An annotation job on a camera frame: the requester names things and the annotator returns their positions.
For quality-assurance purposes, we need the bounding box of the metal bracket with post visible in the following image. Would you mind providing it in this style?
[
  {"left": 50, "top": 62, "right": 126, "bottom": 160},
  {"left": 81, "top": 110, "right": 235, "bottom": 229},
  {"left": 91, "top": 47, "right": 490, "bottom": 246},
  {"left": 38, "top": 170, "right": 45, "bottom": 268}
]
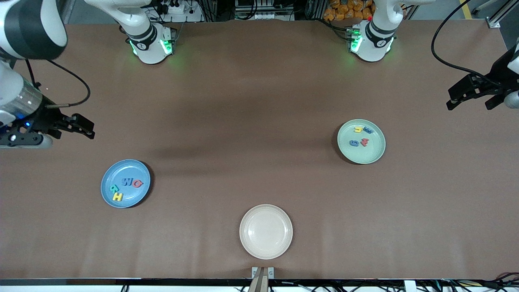
[{"left": 251, "top": 266, "right": 275, "bottom": 292}]

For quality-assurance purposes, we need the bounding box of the white vented device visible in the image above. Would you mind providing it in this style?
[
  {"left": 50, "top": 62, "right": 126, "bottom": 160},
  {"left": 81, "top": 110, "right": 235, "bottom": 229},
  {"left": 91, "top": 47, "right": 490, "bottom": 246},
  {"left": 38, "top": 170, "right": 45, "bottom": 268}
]
[{"left": 234, "top": 0, "right": 273, "bottom": 21}]

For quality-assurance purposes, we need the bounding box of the aluminium frame profile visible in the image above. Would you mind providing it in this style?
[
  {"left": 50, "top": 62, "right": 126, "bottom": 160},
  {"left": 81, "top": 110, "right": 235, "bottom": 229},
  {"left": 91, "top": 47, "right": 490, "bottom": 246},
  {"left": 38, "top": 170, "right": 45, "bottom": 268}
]
[{"left": 472, "top": 0, "right": 519, "bottom": 29}]

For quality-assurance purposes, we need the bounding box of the black cable bundle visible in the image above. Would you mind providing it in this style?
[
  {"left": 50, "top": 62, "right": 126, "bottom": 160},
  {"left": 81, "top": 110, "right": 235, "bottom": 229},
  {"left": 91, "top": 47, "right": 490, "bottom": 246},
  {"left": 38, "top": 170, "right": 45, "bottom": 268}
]
[{"left": 436, "top": 273, "right": 519, "bottom": 292}]

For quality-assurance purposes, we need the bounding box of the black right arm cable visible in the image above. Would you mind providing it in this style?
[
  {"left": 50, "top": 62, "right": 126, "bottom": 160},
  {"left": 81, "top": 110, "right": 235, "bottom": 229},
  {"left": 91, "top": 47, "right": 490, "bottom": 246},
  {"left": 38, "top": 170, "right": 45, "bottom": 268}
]
[{"left": 24, "top": 59, "right": 91, "bottom": 108}]

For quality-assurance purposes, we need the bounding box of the blue plate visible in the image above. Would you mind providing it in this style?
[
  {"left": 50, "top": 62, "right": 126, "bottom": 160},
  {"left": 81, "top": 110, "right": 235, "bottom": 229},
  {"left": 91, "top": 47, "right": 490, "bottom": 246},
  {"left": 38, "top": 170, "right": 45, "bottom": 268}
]
[{"left": 101, "top": 159, "right": 151, "bottom": 209}]

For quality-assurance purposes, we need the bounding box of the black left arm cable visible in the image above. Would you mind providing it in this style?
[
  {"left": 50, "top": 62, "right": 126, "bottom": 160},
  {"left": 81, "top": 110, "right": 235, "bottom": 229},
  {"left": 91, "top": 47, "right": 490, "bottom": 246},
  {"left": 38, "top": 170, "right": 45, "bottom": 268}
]
[{"left": 431, "top": 0, "right": 507, "bottom": 90}]

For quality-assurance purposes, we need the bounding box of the white power strip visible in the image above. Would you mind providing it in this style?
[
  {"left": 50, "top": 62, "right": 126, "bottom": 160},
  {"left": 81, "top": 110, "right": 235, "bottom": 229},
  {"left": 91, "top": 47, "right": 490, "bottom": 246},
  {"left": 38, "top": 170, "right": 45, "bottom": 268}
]
[{"left": 156, "top": 0, "right": 188, "bottom": 15}]

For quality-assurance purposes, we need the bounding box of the brown table cover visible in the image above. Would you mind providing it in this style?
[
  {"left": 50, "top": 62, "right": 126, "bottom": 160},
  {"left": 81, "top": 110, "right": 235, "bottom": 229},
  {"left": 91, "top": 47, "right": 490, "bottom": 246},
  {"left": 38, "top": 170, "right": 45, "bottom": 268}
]
[{"left": 0, "top": 19, "right": 519, "bottom": 280}]

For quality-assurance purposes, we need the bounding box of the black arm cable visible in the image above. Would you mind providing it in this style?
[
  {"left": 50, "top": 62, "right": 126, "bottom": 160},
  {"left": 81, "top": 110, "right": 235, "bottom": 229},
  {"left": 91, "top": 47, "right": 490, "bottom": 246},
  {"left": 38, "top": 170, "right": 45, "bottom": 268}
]
[
  {"left": 24, "top": 59, "right": 91, "bottom": 108},
  {"left": 431, "top": 0, "right": 507, "bottom": 90}
]

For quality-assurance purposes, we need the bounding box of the green plate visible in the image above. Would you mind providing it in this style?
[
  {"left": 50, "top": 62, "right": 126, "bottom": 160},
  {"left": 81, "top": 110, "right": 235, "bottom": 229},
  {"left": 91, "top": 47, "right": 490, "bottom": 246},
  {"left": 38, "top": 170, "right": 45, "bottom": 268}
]
[{"left": 337, "top": 119, "right": 386, "bottom": 165}]

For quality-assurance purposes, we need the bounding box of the beige plate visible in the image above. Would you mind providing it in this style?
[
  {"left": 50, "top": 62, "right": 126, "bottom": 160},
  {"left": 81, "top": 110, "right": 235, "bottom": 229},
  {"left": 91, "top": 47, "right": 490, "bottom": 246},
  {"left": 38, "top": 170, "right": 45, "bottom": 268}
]
[{"left": 239, "top": 204, "right": 294, "bottom": 260}]

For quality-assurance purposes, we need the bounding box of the orange snack packets pile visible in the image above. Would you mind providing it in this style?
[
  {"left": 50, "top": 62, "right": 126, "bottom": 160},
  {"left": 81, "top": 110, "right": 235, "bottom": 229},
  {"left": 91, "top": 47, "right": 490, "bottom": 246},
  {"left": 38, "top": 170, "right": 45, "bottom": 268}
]
[{"left": 323, "top": 0, "right": 375, "bottom": 21}]

